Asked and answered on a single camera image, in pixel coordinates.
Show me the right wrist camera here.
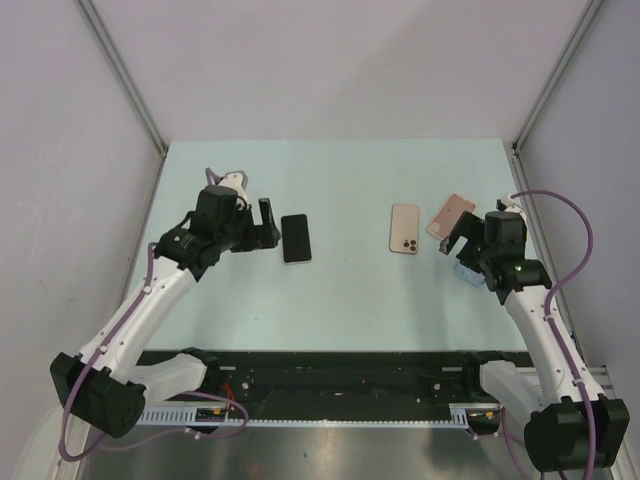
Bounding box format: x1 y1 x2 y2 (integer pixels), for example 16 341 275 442
496 194 527 220

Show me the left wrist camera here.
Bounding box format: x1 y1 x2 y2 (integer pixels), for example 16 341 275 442
218 170 249 203

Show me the right aluminium side rail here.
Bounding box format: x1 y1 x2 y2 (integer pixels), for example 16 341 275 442
503 141 581 352

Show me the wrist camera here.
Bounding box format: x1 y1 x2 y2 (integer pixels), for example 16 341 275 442
218 170 249 203
496 194 527 220

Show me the white slotted cable duct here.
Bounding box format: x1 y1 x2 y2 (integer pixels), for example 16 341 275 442
137 402 499 429

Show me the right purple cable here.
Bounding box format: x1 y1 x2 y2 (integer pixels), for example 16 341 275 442
502 189 599 474

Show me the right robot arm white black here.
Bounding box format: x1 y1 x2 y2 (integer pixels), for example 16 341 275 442
440 210 630 474

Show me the left aluminium corner post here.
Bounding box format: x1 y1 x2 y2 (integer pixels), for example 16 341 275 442
73 0 168 158

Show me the right aluminium corner post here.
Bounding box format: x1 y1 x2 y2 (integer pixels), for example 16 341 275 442
510 0 608 154

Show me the phone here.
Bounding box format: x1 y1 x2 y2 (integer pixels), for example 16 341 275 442
454 261 485 287
426 194 476 241

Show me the gold pink smartphone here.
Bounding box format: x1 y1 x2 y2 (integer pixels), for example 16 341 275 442
389 203 420 255

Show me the aluminium corner post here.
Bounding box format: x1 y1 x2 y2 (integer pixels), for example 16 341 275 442
73 0 168 158
510 0 608 154

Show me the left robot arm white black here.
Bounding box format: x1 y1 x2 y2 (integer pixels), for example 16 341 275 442
50 185 281 438

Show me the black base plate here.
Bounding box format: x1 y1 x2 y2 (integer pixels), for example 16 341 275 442
134 349 536 422

